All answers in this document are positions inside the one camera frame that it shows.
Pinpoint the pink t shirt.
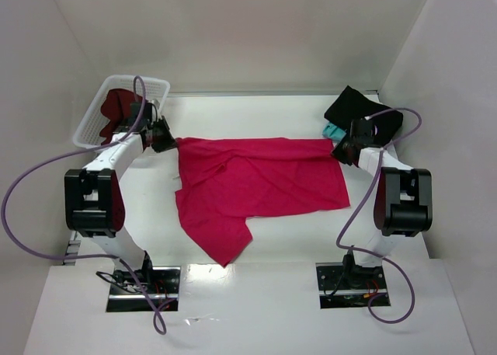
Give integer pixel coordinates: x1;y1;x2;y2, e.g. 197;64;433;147
176;137;350;266

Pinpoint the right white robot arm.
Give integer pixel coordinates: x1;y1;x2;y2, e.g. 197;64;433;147
332;117;433;288

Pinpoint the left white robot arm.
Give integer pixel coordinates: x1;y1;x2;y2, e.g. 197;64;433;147
64;100;177;287

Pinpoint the black folded t shirt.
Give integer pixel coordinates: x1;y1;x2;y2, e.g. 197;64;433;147
324;85;403;146

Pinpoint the teal folded t shirt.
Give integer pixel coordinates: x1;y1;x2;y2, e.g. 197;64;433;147
321;123;346;141

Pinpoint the dark red t shirt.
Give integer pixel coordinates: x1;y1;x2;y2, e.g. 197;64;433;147
99;89;136;145

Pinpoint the white plastic basket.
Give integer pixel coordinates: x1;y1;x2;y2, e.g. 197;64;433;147
72;75;170;148

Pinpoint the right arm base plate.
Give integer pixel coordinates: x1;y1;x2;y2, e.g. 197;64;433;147
315;263;391;309

